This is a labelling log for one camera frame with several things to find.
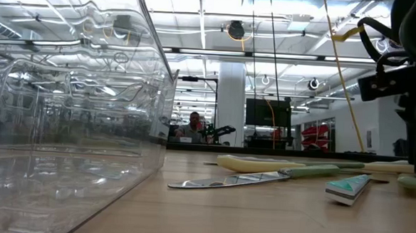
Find black white ceiling reel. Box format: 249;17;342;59
307;77;321;92

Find black monitor screen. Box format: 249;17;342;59
244;97;292;129

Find red storage bins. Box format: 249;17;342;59
301;123;332;151

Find yellow cable tag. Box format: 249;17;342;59
331;24;366;43

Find orange hanging cable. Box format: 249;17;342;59
262;99;278;149

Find black ceiling cable reel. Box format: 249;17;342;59
225;19;253;52

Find green-handled table knife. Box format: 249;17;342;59
167;155;341;198
296;158;366;171
395;174;416;195

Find black table frame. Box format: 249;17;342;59
165;142;410;164

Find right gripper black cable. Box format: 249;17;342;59
355;16;414;69

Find thin black hanging cable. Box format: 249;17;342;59
246;0;262;100

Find black office chair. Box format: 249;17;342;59
392;138;410;158

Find person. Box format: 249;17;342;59
173;110;209;145

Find white square column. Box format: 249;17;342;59
214;61;249;147

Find long black cable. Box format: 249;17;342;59
264;0;286;102

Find black gantry frame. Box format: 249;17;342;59
173;74;221;143

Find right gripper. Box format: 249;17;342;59
353;63;416;175

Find clear plastic tray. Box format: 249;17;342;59
0;0;183;233

